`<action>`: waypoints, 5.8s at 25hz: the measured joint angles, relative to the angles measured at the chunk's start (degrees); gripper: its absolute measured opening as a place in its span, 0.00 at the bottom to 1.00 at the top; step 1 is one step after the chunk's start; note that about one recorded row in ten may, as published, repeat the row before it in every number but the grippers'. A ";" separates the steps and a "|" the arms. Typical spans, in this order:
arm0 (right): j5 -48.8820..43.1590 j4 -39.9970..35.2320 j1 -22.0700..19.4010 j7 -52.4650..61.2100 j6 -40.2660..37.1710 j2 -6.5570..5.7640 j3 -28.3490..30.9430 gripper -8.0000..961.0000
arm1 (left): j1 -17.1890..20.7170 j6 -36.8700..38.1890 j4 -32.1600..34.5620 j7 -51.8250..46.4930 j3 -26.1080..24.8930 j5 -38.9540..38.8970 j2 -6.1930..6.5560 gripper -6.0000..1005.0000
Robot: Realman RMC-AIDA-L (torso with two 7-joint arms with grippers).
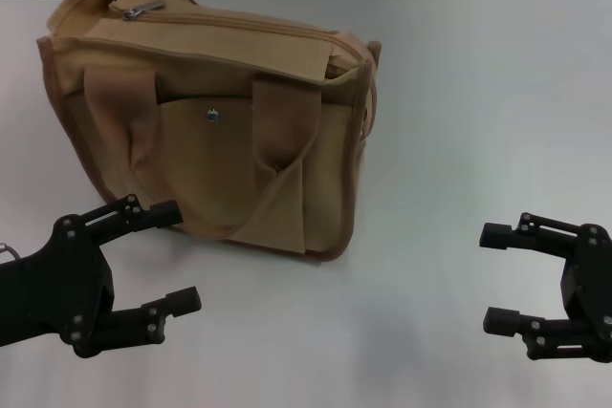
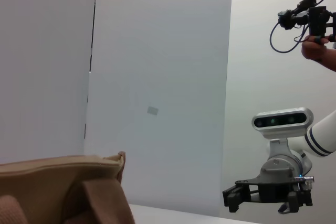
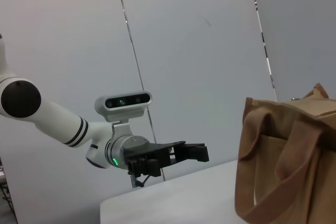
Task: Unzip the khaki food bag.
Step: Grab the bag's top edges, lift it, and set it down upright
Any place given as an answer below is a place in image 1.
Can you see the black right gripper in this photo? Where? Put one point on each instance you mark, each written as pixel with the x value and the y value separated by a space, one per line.
pixel 593 284

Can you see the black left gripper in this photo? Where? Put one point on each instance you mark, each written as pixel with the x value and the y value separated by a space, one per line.
pixel 48 284

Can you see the khaki canvas food bag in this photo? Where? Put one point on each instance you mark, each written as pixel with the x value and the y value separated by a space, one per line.
pixel 215 164

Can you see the silver metal zipper pull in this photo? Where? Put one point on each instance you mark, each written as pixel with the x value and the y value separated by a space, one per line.
pixel 141 10

